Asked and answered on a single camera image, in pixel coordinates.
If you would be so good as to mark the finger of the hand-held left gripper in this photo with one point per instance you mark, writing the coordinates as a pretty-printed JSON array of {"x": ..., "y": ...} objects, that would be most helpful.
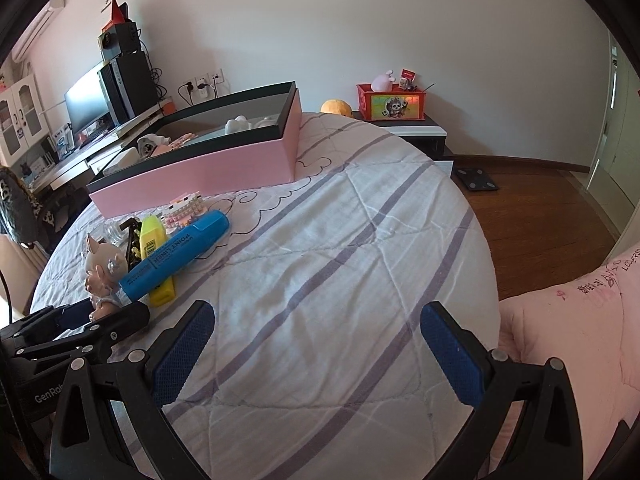
[
  {"x": 75, "y": 316},
  {"x": 120, "y": 327}
]

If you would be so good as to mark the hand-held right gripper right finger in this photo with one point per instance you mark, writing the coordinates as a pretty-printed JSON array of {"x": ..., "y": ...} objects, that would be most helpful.
[{"x": 450, "y": 355}]

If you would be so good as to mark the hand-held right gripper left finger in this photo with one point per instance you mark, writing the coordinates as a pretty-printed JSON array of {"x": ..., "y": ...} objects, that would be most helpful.
[{"x": 182, "y": 355}]

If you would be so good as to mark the pig figurine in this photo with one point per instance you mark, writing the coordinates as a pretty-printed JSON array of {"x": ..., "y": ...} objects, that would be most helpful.
[{"x": 102, "y": 265}]

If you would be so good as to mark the black hair clip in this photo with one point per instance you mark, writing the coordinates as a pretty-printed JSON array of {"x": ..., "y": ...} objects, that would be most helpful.
[{"x": 132, "y": 245}]

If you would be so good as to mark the clear glass jar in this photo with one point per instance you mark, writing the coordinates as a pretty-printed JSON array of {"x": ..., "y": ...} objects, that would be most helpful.
[{"x": 116, "y": 235}]

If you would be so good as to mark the blue highlighter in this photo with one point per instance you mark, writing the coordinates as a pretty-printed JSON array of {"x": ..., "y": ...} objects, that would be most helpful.
[{"x": 175, "y": 255}]

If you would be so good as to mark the yellow highlighter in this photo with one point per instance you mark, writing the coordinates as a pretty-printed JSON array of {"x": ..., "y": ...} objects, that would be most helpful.
[{"x": 151, "y": 235}]

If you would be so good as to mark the pink white bead block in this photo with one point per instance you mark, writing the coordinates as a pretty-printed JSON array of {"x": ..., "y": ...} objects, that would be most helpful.
[{"x": 187, "y": 212}]

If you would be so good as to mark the pink storage box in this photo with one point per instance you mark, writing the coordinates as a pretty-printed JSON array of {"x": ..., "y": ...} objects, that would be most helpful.
[{"x": 200, "y": 180}]

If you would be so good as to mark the white cylinder device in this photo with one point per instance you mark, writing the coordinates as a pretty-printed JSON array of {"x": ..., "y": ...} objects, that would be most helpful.
[{"x": 147, "y": 142}]

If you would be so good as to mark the white bear figurine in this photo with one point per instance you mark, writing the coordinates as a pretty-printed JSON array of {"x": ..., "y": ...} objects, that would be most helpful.
[{"x": 237, "y": 125}]

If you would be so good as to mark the beige curtain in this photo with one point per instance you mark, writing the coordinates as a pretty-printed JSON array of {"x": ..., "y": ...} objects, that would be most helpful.
[{"x": 15, "y": 280}]

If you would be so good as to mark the black office chair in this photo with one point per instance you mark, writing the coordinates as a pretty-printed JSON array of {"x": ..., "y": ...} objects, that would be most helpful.
[{"x": 60, "y": 210}]

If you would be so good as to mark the grey jacket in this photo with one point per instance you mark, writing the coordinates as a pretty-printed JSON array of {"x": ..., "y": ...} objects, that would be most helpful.
[{"x": 17, "y": 205}]

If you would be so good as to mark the pink quilt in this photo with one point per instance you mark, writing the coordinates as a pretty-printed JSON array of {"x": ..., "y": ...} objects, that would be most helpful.
[{"x": 575, "y": 335}]

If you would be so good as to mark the striped grey quilt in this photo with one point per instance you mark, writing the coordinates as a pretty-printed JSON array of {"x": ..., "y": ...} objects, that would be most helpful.
[{"x": 350, "y": 260}]

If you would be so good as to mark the white desk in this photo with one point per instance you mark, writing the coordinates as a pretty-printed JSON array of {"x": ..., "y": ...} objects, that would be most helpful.
[{"x": 75, "y": 162}]

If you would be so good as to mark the blue white box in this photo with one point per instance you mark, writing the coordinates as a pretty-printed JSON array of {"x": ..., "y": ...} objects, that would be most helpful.
[{"x": 61, "y": 142}]

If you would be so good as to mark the black bathroom scale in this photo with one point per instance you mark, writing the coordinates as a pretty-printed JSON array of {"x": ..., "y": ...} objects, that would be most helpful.
[{"x": 475, "y": 180}]

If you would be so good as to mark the white glass-door cabinet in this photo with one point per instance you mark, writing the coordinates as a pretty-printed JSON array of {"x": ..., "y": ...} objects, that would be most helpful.
[{"x": 20, "y": 115}]

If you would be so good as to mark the black computer monitor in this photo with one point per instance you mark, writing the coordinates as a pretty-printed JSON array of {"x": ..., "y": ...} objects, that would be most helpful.
[{"x": 87, "y": 102}]

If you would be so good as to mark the black white low cabinet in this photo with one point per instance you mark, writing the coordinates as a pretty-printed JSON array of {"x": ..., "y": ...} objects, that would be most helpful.
[{"x": 415, "y": 127}]

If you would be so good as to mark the black computer tower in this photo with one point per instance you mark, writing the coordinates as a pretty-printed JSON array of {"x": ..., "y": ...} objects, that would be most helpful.
[{"x": 132, "y": 87}]

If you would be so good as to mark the red storage crate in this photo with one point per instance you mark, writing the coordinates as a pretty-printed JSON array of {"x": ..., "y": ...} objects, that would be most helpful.
[{"x": 390, "y": 105}]

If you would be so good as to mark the yellow plush toy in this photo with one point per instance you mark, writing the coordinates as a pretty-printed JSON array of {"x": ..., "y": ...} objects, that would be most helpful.
[{"x": 336, "y": 107}]

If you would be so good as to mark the small red card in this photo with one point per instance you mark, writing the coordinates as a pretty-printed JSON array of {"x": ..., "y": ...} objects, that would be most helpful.
[{"x": 407, "y": 79}]

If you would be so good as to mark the black speaker box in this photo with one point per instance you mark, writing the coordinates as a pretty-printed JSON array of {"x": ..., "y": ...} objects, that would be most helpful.
[{"x": 122, "y": 40}]

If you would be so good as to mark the pink plush toy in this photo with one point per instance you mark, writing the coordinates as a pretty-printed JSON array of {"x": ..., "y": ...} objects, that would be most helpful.
[{"x": 382, "y": 81}]

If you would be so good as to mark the white door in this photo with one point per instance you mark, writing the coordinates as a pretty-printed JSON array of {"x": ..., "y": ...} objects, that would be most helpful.
[{"x": 615, "y": 125}]

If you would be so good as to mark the white air conditioner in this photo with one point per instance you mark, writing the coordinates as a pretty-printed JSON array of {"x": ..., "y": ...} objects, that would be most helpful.
[{"x": 37, "y": 27}]

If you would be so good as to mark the red desk calendar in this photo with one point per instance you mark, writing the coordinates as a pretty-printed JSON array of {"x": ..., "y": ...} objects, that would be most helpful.
[{"x": 116, "y": 15}]

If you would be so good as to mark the white wall socket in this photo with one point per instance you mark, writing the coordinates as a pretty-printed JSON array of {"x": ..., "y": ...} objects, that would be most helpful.
[
  {"x": 202, "y": 80},
  {"x": 188, "y": 84},
  {"x": 216, "y": 76}
]

